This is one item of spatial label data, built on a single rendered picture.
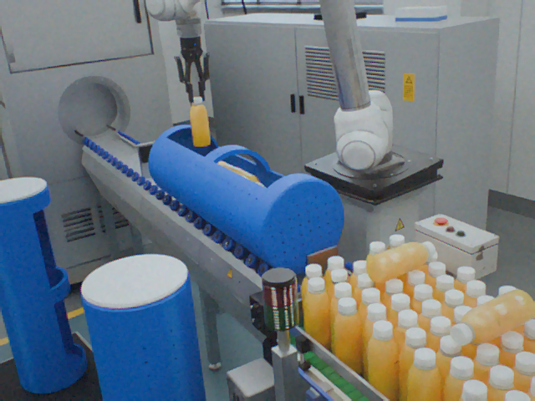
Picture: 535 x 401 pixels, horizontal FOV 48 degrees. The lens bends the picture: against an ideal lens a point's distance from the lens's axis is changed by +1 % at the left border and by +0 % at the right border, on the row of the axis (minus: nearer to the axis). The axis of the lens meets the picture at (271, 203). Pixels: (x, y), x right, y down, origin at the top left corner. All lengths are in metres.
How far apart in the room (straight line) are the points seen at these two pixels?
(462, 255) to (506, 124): 2.95
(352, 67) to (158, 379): 1.08
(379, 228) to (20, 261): 1.39
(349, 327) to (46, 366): 1.70
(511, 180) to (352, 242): 2.47
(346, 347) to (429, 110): 2.01
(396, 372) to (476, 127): 2.36
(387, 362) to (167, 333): 0.59
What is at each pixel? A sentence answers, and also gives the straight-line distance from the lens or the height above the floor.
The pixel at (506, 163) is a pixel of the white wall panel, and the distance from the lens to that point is 4.56.
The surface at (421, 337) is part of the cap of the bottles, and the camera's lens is 1.24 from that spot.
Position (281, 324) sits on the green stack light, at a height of 1.17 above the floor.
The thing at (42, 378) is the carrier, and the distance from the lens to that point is 2.82.
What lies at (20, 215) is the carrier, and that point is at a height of 0.96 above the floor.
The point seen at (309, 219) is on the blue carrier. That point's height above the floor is 1.11.
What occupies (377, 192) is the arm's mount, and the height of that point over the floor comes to 1.05.
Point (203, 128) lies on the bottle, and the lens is 2.28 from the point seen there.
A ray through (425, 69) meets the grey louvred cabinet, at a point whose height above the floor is 1.25.
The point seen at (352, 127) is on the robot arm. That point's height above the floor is 1.29.
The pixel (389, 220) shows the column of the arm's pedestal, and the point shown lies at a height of 0.90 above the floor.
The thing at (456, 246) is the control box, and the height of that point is 1.08.
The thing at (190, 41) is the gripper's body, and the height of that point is 1.56.
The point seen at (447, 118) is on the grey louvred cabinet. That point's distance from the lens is 3.27.
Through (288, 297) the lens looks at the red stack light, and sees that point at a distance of 1.09.
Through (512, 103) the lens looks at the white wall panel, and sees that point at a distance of 4.45.
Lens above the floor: 1.78
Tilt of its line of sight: 21 degrees down
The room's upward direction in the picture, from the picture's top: 4 degrees counter-clockwise
